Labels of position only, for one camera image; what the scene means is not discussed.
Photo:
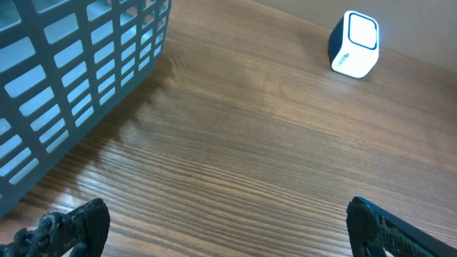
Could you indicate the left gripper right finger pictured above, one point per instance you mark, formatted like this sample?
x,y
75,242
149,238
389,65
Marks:
x,y
375,232

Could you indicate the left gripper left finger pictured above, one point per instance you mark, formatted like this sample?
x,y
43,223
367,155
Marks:
x,y
80,232

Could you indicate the grey plastic mesh basket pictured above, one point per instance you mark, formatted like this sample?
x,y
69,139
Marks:
x,y
64,66

